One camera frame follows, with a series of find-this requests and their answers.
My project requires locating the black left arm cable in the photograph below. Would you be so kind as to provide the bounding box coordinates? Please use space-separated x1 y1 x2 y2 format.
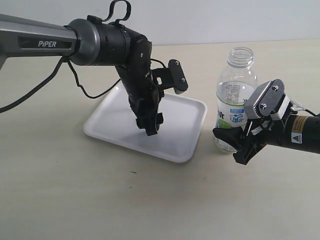
0 0 133 115

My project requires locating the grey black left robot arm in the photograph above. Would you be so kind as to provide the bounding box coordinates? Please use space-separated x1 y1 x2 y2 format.
0 14 163 136

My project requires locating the clear plastic drink bottle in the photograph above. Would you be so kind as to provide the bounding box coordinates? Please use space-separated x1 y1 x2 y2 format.
213 47 258 153

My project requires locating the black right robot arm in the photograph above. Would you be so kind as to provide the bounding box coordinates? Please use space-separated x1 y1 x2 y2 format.
212 114 320 165

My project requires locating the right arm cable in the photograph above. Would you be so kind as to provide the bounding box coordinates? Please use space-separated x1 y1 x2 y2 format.
289 101 320 118

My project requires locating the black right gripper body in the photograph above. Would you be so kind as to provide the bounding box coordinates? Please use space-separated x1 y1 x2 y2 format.
233 118 285 165

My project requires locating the white rectangular plastic tray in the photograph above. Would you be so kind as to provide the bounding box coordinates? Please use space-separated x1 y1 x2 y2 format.
83 83 208 163

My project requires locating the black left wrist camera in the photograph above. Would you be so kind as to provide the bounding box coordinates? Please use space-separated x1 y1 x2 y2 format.
151 59 189 95

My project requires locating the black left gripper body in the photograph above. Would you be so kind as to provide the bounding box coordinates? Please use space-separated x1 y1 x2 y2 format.
115 62 163 120

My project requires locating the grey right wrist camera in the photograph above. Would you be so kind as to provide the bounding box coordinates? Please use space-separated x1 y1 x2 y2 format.
244 79 291 121

